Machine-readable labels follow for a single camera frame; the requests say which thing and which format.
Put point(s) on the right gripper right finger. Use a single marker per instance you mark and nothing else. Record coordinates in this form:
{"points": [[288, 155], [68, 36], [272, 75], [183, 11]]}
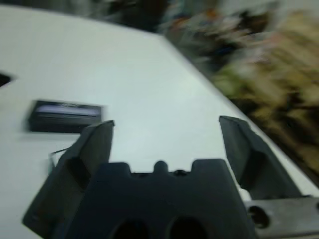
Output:
{"points": [[254, 164]]}

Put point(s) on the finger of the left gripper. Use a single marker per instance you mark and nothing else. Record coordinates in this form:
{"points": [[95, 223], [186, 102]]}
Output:
{"points": [[6, 79]]}

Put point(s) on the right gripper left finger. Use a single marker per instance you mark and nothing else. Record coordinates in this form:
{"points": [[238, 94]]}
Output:
{"points": [[74, 179]]}

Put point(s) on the black box lid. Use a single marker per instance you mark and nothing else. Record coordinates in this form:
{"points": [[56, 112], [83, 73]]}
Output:
{"points": [[62, 119]]}

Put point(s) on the black box white insert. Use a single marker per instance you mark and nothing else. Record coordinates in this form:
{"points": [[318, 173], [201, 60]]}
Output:
{"points": [[58, 159]]}

